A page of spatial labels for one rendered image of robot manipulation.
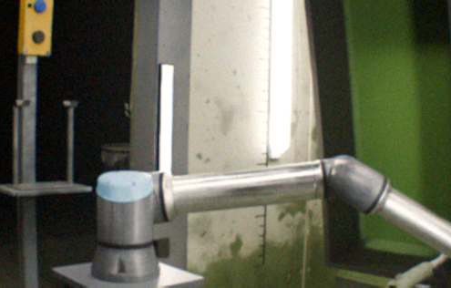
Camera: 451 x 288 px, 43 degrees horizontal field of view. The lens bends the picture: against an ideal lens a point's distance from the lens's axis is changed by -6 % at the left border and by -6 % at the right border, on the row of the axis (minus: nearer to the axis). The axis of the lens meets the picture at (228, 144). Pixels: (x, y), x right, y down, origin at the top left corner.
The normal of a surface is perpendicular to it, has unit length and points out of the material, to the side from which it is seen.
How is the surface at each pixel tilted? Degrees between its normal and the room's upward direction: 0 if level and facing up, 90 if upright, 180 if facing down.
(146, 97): 90
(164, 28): 90
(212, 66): 90
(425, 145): 102
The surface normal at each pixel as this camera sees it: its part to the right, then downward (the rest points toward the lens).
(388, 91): -0.65, 0.22
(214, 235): 0.69, 0.05
